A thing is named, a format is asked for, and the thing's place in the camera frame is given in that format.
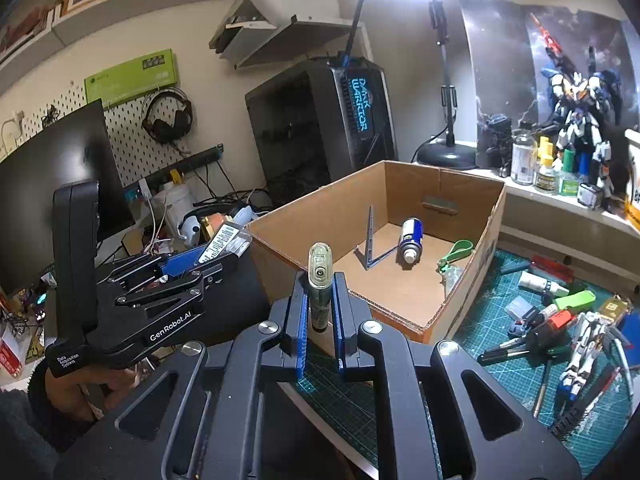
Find green cutting mat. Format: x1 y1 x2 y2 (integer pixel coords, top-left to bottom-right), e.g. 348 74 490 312
295 247 640 480

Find grey black marker pen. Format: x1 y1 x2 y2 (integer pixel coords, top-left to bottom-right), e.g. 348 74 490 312
477 344 542 365

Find lime green case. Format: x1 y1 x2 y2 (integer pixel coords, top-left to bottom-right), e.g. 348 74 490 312
554 290 596 312

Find small clear plastic box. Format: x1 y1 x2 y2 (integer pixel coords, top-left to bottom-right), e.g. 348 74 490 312
505 296 534 320

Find black headphones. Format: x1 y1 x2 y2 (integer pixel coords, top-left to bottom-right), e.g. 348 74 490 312
141 89 194 144

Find white printer shelf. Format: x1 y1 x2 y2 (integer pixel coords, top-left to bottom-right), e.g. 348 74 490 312
210 14 372 69

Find green cap bottle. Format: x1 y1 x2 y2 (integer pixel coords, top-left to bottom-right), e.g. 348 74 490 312
560 150 584 196

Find grey metal square ruler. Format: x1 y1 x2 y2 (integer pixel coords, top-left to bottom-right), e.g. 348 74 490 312
353 204 401 272

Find person's left forearm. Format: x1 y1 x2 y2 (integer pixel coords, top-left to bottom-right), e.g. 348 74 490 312
0 360 101 480

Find red tool case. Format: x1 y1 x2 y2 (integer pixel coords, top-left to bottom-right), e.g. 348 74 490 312
530 255 574 279

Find green strap handle tool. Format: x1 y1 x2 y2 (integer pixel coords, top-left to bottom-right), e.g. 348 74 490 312
437 240 475 274

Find white tube bottle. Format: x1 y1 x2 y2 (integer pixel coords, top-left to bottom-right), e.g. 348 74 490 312
518 270 569 297

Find black computer monitor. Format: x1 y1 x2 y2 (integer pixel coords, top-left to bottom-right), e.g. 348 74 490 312
0 100 136 294

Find clear bottle white label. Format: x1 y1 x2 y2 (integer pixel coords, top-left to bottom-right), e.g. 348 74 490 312
511 130 539 186

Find printed cardboard box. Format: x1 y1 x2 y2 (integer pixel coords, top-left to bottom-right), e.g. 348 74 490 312
245 160 507 346

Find black computer tower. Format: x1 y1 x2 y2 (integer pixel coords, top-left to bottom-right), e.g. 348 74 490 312
245 57 399 207

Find blue white robot model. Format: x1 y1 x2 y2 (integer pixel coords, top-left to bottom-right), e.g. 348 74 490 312
530 12 627 212

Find clear capped tube pen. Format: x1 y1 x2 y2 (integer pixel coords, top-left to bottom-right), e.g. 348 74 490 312
306 242 334 334

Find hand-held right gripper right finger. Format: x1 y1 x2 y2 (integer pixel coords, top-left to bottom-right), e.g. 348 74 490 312
331 272 584 480

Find dark robot model figure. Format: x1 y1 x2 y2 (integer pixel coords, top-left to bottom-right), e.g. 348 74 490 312
479 112 514 169

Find white desk shelf riser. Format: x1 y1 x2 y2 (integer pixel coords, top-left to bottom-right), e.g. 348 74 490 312
470 157 640 302

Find white plastic jug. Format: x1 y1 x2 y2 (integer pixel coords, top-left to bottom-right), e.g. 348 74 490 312
159 181 194 237

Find small square glass jar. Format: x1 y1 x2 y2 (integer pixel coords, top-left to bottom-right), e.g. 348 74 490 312
577 182 604 210

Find green flat box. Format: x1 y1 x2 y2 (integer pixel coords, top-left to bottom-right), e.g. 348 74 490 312
84 49 180 110

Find yellow cap bottle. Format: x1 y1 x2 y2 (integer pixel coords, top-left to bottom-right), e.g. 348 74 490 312
534 140 559 194

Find blue spray can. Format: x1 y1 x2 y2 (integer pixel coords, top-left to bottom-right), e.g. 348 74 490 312
397 217 425 265

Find red black marker tool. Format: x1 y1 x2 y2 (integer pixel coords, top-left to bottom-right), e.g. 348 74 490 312
514 309 577 342

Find wall poster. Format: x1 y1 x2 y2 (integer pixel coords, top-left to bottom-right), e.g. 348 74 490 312
457 0 640 171

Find white pegboard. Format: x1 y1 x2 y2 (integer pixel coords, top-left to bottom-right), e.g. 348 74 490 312
0 80 222 202

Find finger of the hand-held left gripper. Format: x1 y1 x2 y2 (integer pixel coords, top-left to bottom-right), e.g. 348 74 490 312
96 252 211 289
114 252 251 312

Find gold box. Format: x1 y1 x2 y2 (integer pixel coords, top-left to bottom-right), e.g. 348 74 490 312
597 296 634 324

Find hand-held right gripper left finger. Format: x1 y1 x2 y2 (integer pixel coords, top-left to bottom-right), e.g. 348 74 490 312
52 271 311 480

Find person's left hand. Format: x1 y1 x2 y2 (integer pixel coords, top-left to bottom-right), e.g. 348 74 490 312
74 365 147 422

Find white wall shelf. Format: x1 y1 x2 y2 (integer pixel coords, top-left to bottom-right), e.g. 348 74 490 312
0 0 251 97

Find black power strip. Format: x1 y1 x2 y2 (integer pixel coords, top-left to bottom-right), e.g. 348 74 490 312
140 146 224 191

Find dog print paper bucket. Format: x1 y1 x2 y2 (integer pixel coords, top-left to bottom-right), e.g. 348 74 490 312
624 129 640 234

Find black desk lamp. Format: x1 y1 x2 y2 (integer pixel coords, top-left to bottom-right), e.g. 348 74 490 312
416 0 479 171

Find black antenna rod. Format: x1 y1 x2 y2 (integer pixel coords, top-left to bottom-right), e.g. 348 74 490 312
339 0 371 69

